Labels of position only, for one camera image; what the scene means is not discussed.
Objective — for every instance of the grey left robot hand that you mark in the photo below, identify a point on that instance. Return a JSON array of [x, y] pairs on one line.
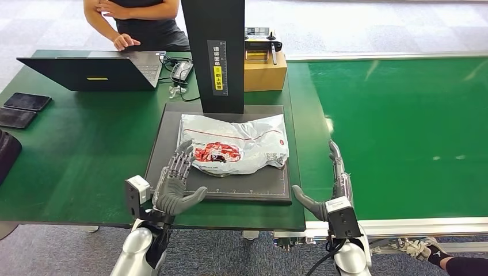
[[173, 190]]

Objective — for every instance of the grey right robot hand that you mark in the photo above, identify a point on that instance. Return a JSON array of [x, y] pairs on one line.
[[314, 209]]

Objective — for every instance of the white plastic mailer package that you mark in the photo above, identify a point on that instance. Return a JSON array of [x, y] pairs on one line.
[[244, 141]]

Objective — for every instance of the green conveyor belt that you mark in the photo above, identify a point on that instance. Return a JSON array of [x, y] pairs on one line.
[[419, 133]]

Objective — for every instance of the black inbound scanning machine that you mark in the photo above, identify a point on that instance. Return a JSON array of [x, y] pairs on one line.
[[221, 57]]

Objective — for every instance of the brown cardboard box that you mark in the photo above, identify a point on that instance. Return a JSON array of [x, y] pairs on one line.
[[265, 76]]

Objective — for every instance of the black delivery box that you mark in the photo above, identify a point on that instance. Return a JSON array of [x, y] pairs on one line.
[[8, 152]]

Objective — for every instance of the white table foot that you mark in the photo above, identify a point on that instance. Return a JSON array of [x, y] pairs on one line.
[[93, 229], [250, 235]]

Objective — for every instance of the clear plastic piece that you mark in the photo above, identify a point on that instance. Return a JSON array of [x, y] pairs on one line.
[[177, 92]]

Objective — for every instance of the person's white shoe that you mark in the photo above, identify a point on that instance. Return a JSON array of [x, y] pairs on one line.
[[417, 248]]

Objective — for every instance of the grey power adapter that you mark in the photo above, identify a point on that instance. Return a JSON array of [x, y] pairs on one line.
[[182, 71]]

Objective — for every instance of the dark grey laptop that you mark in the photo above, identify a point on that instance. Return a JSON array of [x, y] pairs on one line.
[[91, 74]]

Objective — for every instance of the person's leg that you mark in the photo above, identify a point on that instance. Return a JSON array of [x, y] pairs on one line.
[[465, 265]]

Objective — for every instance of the black remote controller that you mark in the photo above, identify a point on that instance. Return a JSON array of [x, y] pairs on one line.
[[261, 45]]

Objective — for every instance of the black smartphone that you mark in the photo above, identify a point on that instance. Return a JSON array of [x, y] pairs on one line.
[[27, 101], [16, 118]]

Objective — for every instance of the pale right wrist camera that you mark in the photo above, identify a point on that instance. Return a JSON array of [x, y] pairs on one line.
[[343, 217]]

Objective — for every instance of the aluminium conveyor frame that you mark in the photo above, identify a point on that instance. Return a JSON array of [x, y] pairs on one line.
[[438, 225]]

